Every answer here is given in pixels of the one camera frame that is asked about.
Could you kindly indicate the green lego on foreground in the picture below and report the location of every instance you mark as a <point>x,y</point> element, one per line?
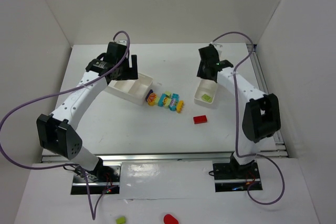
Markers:
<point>121,220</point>

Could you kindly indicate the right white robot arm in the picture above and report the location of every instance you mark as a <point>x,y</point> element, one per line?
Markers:
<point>257,112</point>

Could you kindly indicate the right white divided container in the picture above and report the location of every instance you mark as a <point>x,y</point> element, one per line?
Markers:
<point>205,93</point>

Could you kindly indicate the red round piece foreground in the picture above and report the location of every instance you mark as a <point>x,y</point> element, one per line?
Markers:
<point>169,219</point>

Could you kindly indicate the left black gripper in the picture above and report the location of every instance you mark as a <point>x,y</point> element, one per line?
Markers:
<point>128,71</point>

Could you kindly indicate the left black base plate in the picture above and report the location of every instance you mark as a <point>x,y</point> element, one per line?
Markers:
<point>109,183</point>

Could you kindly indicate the teal and green lego stack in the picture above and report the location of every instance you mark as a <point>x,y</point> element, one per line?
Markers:
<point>163,98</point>

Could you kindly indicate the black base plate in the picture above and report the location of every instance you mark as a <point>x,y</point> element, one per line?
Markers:
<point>226,180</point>
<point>109,183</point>

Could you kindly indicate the teal flower lego brick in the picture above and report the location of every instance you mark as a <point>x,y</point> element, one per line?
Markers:
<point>174,101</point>

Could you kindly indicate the aluminium rail front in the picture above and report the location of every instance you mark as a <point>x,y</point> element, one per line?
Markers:
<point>161,157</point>

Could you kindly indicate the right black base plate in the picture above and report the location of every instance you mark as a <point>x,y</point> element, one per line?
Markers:
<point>226,180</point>

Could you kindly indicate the red lego brick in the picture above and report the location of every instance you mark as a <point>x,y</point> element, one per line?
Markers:
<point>200,119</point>

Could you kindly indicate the white divided container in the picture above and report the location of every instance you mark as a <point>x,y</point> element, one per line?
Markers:
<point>205,93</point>
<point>134,91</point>

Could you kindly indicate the left white divided container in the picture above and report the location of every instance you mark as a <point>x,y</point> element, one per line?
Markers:
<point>134,91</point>

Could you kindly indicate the aluminium rail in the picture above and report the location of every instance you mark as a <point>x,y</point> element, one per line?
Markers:
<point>161,157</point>
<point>273,146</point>

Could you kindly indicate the orange sun round lego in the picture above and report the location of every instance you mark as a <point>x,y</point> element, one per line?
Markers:
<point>154,102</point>

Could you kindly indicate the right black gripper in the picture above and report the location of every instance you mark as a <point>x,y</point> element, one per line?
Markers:
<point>205,70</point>

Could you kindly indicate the light green lego brick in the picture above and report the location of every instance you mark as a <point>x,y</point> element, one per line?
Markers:
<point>206,98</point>

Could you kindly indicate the aluminium rail right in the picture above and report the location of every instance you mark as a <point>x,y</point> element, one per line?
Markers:
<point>273,146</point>

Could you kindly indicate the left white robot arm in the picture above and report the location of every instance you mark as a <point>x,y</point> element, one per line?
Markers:
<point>57,131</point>

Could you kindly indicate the purple lego piece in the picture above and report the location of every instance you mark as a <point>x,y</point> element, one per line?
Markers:
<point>149,94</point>

